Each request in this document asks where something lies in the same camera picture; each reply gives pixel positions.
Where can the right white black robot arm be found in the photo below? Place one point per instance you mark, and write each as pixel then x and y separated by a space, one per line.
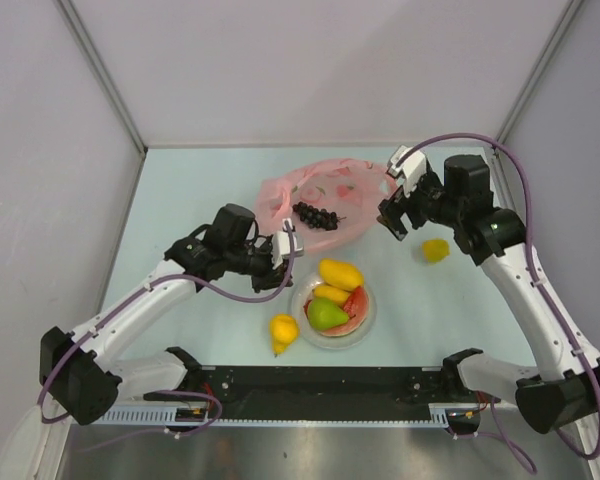
pixel 563 386

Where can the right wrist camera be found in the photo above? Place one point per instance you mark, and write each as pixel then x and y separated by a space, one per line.
pixel 408 165

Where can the fake watermelon slice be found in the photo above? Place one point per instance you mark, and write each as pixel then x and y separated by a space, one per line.
pixel 357 307

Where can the left aluminium frame post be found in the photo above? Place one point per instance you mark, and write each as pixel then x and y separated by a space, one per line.
pixel 96 64

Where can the yellow fake starfruit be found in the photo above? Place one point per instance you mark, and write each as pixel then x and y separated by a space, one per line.
pixel 435 250

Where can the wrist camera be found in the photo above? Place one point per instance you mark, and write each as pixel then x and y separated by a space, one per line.
pixel 408 165
pixel 285 242

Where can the yellow fake lemon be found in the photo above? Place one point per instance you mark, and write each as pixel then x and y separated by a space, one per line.
pixel 331 293

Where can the yellow fake mango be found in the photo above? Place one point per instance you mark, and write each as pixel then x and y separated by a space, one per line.
pixel 342 275

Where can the yellow fake pear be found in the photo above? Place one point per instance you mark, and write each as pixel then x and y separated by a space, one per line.
pixel 284 331

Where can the white paper plate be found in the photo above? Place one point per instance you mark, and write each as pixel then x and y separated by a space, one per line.
pixel 302 293

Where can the black fake grapes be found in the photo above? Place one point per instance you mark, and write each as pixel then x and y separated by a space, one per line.
pixel 315 218

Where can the red orange fake mango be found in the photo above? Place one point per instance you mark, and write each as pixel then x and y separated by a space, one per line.
pixel 306 307

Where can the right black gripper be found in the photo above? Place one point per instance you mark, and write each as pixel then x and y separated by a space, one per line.
pixel 393 208

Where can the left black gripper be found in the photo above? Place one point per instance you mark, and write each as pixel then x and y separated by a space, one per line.
pixel 271 278

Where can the pink plastic bag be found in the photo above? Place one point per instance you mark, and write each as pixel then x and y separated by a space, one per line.
pixel 349 187

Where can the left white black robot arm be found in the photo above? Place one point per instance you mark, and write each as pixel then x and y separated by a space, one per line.
pixel 83 371

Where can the aluminium front rail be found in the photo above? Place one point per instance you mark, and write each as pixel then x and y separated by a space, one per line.
pixel 94 391

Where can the aluminium frame post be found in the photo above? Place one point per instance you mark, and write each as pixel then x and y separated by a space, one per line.
pixel 540 67
pixel 96 64

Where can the right aluminium frame post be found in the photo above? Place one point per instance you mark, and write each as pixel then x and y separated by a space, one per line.
pixel 540 67

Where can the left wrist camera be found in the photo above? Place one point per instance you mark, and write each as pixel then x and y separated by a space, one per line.
pixel 285 242

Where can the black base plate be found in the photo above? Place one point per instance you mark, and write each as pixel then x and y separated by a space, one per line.
pixel 355 408

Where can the small green fake fruit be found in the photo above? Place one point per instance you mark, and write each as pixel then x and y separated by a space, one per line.
pixel 324 315

